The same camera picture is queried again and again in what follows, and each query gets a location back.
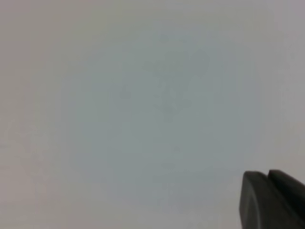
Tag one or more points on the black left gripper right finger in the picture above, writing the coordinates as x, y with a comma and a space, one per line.
291, 189

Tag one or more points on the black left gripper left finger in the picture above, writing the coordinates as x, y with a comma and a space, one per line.
263, 207

